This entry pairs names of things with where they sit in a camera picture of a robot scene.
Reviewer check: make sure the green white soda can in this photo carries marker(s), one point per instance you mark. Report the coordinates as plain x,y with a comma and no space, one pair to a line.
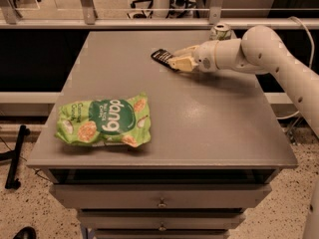
220,31

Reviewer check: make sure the black rxbar chocolate bar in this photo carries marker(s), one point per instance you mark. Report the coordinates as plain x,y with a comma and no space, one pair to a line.
162,56

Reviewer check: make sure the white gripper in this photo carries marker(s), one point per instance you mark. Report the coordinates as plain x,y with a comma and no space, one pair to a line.
204,56

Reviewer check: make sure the green dang chips bag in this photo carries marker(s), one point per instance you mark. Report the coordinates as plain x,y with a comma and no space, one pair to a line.
105,122

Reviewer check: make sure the metal railing post right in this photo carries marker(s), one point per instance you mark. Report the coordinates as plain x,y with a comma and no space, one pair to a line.
214,10

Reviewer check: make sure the black stand leg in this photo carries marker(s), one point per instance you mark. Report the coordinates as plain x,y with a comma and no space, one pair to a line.
13,155

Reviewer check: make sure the grey drawer cabinet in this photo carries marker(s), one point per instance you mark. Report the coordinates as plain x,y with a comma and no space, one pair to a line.
215,147

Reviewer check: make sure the metal railing post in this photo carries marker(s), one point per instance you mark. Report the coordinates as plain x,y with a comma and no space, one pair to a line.
11,15
214,10
89,11

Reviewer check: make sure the drawer knob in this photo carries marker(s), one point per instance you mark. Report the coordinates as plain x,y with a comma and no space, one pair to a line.
162,204
162,228

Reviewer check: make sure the top drawer knob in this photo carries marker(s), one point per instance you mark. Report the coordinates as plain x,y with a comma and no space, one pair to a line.
162,204

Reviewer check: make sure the black shoe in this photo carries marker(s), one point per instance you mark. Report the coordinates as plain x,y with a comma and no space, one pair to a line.
26,233

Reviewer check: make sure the metal railing post far left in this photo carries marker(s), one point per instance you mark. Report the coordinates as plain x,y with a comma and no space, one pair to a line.
11,15

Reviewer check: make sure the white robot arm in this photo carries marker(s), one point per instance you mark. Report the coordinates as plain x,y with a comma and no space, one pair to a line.
291,210

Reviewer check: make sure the black office chair centre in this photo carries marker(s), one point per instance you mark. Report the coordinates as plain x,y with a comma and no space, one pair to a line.
141,9

